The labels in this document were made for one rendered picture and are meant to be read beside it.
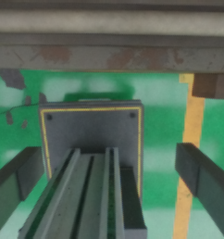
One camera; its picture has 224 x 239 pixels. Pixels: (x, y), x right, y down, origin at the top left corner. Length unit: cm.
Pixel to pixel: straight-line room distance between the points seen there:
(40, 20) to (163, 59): 13
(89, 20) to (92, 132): 103
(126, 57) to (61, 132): 105
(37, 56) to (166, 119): 139
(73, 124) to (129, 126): 37
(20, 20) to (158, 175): 166
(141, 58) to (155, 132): 137
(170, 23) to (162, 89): 131
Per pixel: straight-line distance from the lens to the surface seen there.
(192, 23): 20
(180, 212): 207
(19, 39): 23
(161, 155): 166
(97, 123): 116
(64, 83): 149
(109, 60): 21
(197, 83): 46
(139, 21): 19
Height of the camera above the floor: 143
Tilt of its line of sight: 75 degrees down
